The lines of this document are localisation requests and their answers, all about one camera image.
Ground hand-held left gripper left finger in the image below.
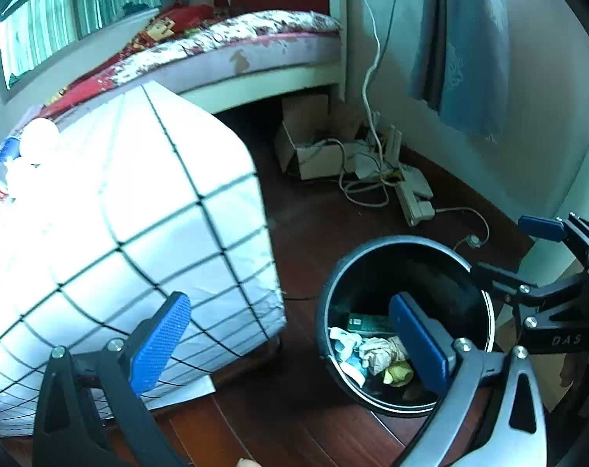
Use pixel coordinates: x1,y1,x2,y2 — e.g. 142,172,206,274
32,292,192,467

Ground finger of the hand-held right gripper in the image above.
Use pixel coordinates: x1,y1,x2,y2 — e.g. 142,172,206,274
472,263,538,305
518,214,589,263

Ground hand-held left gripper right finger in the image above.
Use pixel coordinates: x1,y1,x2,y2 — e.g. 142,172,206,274
389,293,570,467

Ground yellow paper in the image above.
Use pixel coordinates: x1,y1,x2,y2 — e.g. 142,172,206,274
382,361,414,387

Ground grey paper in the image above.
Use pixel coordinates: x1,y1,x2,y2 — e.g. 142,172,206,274
358,335,412,375

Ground green drink carton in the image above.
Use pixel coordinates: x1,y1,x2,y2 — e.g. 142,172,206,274
347,312,397,334

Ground black metal bucket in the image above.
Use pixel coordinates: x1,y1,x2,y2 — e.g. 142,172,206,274
315,236,496,416

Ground white tissue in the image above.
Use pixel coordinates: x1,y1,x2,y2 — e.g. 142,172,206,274
328,327,368,385

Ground paper cup with white inside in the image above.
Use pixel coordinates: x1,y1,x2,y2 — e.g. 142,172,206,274
19,118,60,165

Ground blue paper cup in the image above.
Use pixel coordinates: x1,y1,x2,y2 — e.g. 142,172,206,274
0,137,23,166

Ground white power strip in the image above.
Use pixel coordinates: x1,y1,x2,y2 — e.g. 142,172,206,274
398,190,436,227

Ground white adapter box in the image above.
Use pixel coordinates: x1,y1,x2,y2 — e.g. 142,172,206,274
396,164,434,198

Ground white checkered tablecloth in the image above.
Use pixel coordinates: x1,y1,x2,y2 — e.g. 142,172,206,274
0,80,288,436

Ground white router with antennas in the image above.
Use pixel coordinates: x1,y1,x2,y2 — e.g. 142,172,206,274
372,124,405,172

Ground blue patterned curtain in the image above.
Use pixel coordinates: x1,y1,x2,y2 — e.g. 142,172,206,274
408,0,512,139

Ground open cardboard box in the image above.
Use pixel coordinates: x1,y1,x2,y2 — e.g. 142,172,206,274
275,92,369,181

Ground red printed blanket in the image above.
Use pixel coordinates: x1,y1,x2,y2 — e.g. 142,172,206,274
42,2,227,108

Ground grey mattress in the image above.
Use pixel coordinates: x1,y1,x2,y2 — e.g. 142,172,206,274
153,32,345,93

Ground floral bed sheet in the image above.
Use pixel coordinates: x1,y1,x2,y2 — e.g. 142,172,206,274
42,10,345,108

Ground sliding glass window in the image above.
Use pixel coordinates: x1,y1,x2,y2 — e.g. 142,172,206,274
0,0,164,91

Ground thin white charger cable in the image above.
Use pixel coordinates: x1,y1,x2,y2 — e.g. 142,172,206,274
433,205,491,250

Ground tangled white cables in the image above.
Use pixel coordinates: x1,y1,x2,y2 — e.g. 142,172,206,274
338,139,398,207

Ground thick white cable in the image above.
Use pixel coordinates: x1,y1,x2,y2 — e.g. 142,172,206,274
336,0,389,130

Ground thin black cable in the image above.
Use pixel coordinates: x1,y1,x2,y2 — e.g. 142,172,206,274
383,0,405,56

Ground white bed frame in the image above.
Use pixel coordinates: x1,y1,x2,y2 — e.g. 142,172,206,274
175,0,349,122

